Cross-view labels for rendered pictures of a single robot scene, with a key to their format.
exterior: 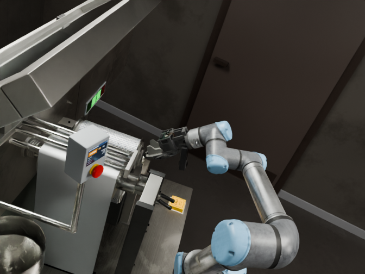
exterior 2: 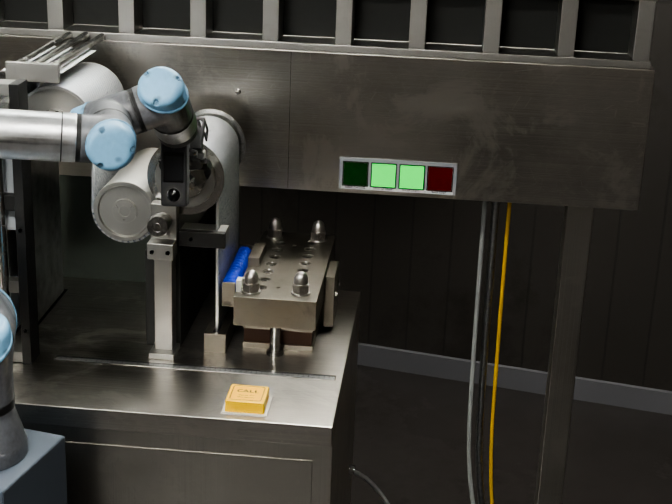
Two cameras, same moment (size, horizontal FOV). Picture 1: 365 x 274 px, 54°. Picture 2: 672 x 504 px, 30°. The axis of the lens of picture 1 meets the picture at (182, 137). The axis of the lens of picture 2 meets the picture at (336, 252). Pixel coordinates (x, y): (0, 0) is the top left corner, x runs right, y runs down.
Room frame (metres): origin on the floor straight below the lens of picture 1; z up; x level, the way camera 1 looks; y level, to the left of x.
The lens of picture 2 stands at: (1.61, -2.10, 1.92)
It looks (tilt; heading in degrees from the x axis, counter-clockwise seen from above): 20 degrees down; 95
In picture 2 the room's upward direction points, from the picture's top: 2 degrees clockwise
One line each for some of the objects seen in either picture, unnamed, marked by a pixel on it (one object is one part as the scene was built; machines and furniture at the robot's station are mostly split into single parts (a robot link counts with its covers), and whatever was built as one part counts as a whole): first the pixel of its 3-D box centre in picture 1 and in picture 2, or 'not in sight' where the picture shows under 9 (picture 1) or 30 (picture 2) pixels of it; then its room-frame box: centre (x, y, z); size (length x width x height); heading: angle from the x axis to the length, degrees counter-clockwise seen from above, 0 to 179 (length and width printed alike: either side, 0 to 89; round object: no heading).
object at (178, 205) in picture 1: (177, 204); (247, 399); (1.28, -0.09, 0.91); 0.07 x 0.07 x 0.02; 1
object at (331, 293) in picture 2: not in sight; (332, 293); (1.39, 0.32, 0.97); 0.10 x 0.03 x 0.11; 91
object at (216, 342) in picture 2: not in sight; (227, 315); (1.18, 0.27, 0.92); 0.28 x 0.04 x 0.04; 91
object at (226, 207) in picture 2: not in sight; (227, 228); (1.18, 0.27, 1.11); 0.23 x 0.01 x 0.18; 91
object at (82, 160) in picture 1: (89, 155); not in sight; (0.56, 0.17, 1.66); 0.07 x 0.07 x 0.10; 70
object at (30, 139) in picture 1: (36, 149); not in sight; (0.86, 0.43, 1.34); 0.07 x 0.07 x 0.07; 1
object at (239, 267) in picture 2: not in sight; (238, 269); (1.20, 0.27, 1.03); 0.21 x 0.04 x 0.03; 91
